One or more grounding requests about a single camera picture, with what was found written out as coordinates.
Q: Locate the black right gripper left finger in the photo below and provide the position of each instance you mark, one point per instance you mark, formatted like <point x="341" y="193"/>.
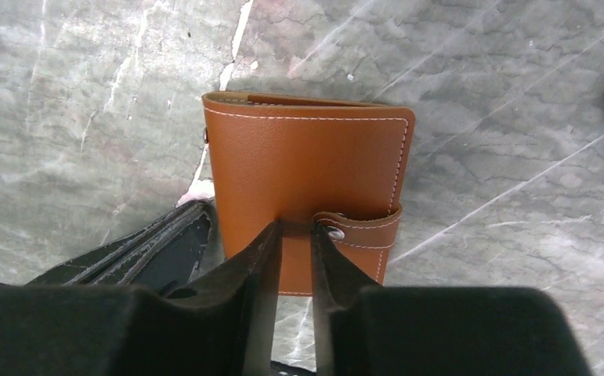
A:
<point x="221" y="324"/>

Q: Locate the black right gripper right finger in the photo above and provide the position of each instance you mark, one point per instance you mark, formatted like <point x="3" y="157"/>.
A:
<point x="363" y="328"/>

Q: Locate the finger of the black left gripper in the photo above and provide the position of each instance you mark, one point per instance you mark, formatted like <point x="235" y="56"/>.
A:
<point x="162" y="256"/>

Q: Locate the brown leather card holder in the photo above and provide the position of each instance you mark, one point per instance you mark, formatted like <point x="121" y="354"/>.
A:
<point x="303" y="161"/>

